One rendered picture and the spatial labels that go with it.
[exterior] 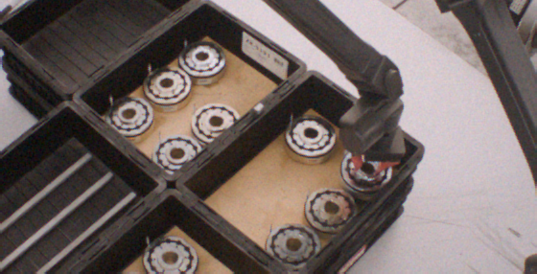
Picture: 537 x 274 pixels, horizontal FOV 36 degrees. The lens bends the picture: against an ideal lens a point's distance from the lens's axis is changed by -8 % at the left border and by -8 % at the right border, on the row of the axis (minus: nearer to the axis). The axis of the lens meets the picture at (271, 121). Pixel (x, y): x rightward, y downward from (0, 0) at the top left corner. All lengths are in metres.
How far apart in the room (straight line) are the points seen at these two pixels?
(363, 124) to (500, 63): 0.47
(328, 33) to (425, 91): 0.74
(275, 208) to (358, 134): 0.29
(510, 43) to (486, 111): 1.03
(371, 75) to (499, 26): 0.44
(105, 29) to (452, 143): 0.84
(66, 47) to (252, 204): 0.59
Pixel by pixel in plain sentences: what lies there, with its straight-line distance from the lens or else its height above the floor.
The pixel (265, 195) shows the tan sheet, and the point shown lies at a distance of 1.70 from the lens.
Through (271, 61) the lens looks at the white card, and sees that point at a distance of 1.84.
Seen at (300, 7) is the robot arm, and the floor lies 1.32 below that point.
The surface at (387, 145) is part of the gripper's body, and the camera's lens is 1.60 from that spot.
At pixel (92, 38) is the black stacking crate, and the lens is 1.99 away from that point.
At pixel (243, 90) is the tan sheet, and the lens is 1.86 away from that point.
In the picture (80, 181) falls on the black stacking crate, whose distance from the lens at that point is 1.74.
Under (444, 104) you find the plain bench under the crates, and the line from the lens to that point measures 2.08.
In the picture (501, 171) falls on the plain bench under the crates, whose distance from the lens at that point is 2.00.
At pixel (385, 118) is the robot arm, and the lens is 1.51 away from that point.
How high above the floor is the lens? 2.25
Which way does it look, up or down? 51 degrees down
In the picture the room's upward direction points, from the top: 5 degrees clockwise
